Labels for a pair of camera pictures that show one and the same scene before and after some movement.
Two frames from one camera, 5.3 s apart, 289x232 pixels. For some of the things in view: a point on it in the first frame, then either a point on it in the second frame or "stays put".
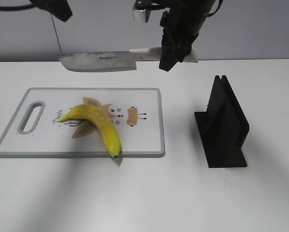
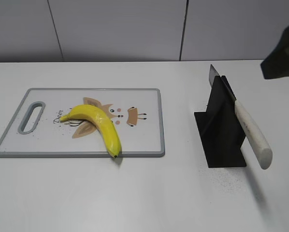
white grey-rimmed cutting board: [36, 130] stays put
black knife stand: [223, 127] stays put
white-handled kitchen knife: [115, 61] -> [261, 151]
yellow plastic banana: [107, 129] stays put
